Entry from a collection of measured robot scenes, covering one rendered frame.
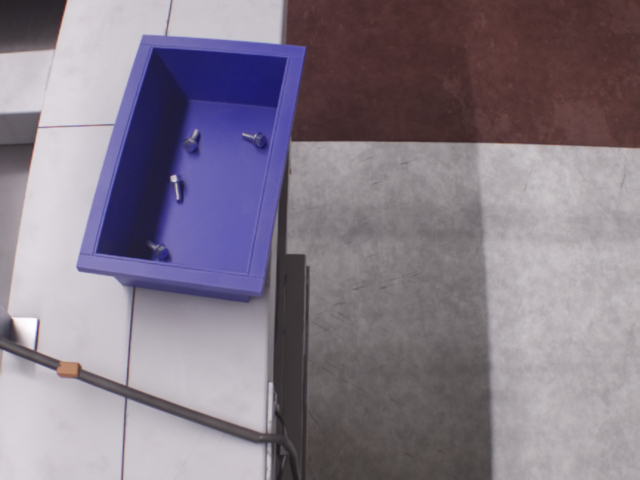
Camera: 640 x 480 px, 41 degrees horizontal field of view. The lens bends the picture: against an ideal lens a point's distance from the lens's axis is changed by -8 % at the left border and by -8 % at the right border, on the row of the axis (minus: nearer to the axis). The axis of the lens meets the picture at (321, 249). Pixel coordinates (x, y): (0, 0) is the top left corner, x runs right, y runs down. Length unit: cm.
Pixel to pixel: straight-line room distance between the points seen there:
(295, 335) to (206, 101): 43
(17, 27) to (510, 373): 106
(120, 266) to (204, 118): 20
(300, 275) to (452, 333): 50
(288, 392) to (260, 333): 42
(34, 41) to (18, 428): 48
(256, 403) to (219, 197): 19
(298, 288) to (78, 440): 54
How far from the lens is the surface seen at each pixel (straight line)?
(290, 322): 121
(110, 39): 94
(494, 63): 196
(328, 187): 177
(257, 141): 83
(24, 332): 80
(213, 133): 85
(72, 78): 92
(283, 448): 76
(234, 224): 80
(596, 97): 197
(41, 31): 107
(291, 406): 118
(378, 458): 159
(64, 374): 74
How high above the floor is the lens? 156
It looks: 66 degrees down
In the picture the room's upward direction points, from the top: 1 degrees counter-clockwise
